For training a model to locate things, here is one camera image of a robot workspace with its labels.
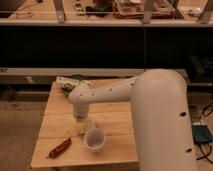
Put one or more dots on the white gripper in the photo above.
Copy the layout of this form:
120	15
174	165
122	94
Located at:
80	116

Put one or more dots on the white sponge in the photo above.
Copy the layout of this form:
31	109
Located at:
82	127

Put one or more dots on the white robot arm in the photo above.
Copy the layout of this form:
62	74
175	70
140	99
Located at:
160	116

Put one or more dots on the white packet in bowl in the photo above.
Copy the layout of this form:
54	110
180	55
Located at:
65	82

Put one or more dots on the green bowl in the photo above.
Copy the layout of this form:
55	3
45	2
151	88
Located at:
68	89

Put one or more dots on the red tray on shelf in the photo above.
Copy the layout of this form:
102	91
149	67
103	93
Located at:
135	8

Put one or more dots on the blue power box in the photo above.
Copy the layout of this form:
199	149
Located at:
202	134

